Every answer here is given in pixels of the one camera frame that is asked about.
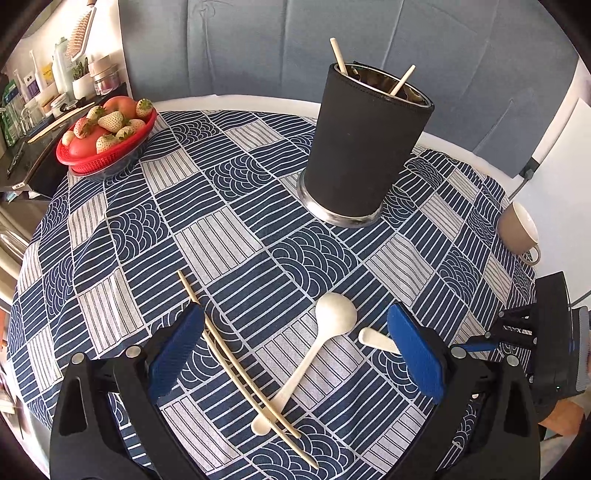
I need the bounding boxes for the beige chopstick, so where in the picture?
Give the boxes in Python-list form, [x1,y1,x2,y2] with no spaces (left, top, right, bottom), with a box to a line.
[204,321,320,470]
[177,269,303,440]

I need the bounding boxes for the small white cartoon spoon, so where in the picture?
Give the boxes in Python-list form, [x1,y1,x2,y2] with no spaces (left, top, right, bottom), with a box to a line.
[358,327,401,355]

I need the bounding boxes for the large white plastic spoon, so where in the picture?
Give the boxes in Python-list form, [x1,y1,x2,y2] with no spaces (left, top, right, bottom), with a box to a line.
[270,292,356,413]

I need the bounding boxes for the person's right hand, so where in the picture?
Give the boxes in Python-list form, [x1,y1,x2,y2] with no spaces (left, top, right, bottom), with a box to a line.
[540,394,590,437]

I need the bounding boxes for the beige ceramic mug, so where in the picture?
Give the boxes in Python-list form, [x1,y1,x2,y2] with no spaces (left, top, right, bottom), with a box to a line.
[497,202,542,266]

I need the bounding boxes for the blue patterned tablecloth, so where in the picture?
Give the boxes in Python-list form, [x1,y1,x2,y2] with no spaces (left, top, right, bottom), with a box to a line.
[8,111,535,479]

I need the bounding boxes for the red fruit basket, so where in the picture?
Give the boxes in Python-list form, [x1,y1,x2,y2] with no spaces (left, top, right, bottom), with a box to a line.
[56,109,157,175]

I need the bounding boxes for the black side shelf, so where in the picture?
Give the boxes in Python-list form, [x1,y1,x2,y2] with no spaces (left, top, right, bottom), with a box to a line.
[0,82,129,199]

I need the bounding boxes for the pale strawberry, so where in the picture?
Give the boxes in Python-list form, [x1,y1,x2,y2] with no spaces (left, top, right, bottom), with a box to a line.
[97,111,125,134]

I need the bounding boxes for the black cylindrical utensil holder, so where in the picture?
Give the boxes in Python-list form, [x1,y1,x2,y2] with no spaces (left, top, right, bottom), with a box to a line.
[297,62,435,228]

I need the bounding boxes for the red apple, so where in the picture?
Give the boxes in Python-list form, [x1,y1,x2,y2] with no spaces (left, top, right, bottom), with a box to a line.
[103,96,136,120]

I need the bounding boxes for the grey blue backdrop cloth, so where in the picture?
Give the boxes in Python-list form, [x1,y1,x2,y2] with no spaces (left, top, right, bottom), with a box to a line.
[118,1,578,176]

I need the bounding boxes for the chopstick in holder right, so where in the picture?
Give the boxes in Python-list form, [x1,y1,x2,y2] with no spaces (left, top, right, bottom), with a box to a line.
[389,65,416,97]

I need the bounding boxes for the chopstick in holder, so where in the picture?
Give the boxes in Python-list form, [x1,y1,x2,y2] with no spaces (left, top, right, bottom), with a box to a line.
[389,65,416,97]
[329,37,349,76]

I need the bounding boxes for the white potted plant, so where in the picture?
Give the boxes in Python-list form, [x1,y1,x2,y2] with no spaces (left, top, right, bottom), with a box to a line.
[71,57,95,100]

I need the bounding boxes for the glass jar pink contents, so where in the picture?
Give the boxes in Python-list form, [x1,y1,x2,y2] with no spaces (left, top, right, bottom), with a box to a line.
[88,55,121,96]

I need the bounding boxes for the white spray bottle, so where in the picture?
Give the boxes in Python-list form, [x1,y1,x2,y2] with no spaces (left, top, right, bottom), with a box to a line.
[52,37,73,98]

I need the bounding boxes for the chopstick in holder left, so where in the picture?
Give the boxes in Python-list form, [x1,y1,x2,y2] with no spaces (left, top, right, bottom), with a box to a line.
[329,37,349,76]

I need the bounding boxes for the black wall plug cable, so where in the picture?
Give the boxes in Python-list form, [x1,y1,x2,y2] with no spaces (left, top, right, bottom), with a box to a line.
[507,157,541,202]

